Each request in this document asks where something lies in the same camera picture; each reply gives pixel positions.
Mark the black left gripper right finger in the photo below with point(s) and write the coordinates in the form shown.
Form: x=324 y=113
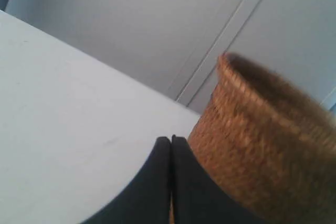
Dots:
x=196 y=197

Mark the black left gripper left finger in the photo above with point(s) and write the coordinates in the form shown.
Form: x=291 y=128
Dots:
x=147 y=197

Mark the brown woven wicker basket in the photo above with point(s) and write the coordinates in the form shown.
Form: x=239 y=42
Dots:
x=266 y=145

